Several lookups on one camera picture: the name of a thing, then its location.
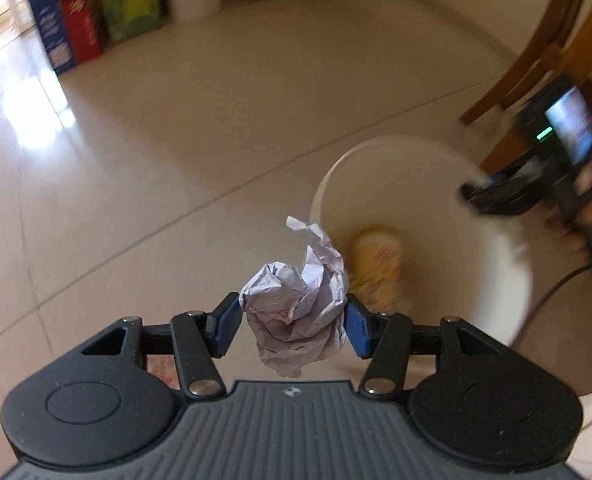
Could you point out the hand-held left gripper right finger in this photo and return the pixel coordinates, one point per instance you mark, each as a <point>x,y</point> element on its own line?
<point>355,330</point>

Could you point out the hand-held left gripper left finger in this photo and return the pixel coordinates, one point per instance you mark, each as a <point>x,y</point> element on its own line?
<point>226,327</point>

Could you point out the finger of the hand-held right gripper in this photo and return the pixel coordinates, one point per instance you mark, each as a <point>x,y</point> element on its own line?
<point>505,192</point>

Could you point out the white paper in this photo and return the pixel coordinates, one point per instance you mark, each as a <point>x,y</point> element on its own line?
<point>296,305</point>

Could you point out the yellow milk tea cup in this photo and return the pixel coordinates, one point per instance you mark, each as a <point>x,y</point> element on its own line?
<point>378,260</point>

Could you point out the white plastic trash bin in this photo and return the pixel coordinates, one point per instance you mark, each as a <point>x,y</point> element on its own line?
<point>415,185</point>

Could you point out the wooden chair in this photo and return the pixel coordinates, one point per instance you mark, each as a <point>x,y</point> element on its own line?
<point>550,20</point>

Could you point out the red printed box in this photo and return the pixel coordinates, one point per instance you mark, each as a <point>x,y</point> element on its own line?
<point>83,32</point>

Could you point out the green printed box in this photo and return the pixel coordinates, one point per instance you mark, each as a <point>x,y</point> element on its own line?
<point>131,10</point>

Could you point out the blue printed box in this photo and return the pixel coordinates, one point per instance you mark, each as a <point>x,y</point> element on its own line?
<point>51,35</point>

